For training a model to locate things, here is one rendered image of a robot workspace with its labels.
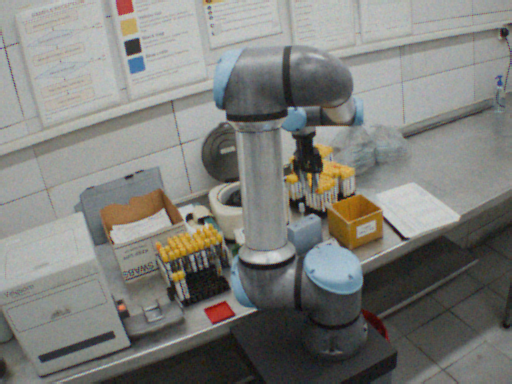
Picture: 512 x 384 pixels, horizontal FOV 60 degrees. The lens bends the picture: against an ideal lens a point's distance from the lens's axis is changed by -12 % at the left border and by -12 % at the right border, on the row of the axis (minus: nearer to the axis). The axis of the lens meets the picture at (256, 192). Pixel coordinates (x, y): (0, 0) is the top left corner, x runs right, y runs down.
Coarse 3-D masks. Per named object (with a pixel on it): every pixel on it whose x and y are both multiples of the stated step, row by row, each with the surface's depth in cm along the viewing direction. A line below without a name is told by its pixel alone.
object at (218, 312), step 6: (210, 306) 134; (216, 306) 135; (222, 306) 134; (228, 306) 133; (210, 312) 133; (216, 312) 132; (222, 312) 132; (228, 312) 132; (210, 318) 130; (216, 318) 130; (222, 318) 129; (228, 318) 130
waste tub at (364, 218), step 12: (336, 204) 157; (348, 204) 159; (360, 204) 161; (372, 204) 153; (336, 216) 151; (348, 216) 161; (360, 216) 163; (372, 216) 148; (336, 228) 153; (348, 228) 146; (360, 228) 147; (372, 228) 149; (348, 240) 148; (360, 240) 149; (372, 240) 151
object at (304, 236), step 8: (312, 216) 151; (296, 224) 149; (304, 224) 148; (312, 224) 149; (320, 224) 150; (288, 232) 149; (296, 232) 146; (304, 232) 148; (312, 232) 150; (320, 232) 151; (288, 240) 151; (296, 240) 147; (304, 240) 149; (312, 240) 151; (320, 240) 153; (296, 248) 148; (304, 248) 150; (312, 248) 152; (304, 256) 149
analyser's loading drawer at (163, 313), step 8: (176, 296) 132; (168, 304) 132; (176, 304) 132; (144, 312) 125; (152, 312) 130; (160, 312) 129; (168, 312) 129; (176, 312) 129; (184, 312) 128; (128, 320) 128; (136, 320) 127; (144, 320) 127; (152, 320) 125; (160, 320) 126; (168, 320) 127; (128, 328) 125; (136, 328) 124; (144, 328) 124
